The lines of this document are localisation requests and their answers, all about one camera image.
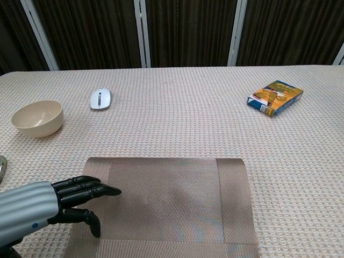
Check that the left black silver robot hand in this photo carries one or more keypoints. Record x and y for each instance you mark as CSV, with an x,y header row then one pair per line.
x,y
29,204

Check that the pink bowl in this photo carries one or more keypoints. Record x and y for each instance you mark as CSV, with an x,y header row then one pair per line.
x,y
37,121

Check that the brown woven placemat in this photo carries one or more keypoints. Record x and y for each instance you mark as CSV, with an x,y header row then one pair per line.
x,y
166,201

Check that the white computer mouse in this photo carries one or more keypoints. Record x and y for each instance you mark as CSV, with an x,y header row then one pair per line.
x,y
100,99

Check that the beige woven tablecloth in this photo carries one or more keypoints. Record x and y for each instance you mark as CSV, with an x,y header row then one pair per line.
x,y
172,121

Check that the orange snack packet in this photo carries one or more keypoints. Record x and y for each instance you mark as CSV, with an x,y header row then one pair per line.
x,y
275,98

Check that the grey metal partition post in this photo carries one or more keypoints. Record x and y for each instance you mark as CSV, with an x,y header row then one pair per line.
x,y
340,57
237,32
142,33
39,35

